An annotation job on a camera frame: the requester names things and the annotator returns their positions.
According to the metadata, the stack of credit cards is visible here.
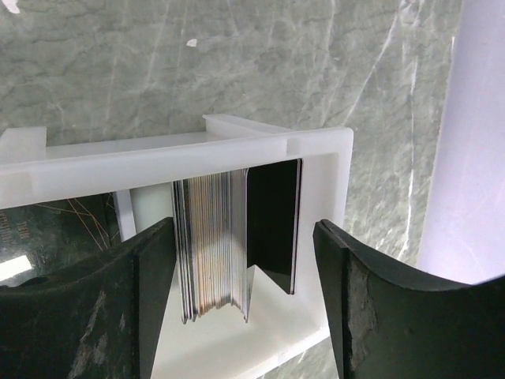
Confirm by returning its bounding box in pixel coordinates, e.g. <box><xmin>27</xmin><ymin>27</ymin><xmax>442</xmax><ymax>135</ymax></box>
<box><xmin>172</xmin><ymin>159</ymin><xmax>303</xmax><ymax>322</ymax></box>

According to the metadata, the flat black card in bin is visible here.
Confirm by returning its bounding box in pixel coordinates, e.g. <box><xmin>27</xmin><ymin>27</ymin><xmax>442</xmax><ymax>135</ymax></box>
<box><xmin>1</xmin><ymin>193</ymin><xmax>121</xmax><ymax>287</ymax></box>

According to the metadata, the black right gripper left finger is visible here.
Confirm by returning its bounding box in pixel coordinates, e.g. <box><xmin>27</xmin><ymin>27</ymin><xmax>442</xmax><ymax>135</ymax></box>
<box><xmin>1</xmin><ymin>217</ymin><xmax>176</xmax><ymax>378</ymax></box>

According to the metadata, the white plastic bin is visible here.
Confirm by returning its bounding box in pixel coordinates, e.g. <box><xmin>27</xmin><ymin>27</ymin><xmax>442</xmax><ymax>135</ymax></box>
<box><xmin>1</xmin><ymin>114</ymin><xmax>354</xmax><ymax>378</ymax></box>

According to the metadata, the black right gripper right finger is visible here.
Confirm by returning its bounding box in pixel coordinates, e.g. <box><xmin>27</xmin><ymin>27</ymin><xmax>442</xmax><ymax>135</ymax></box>
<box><xmin>313</xmin><ymin>220</ymin><xmax>504</xmax><ymax>378</ymax></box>

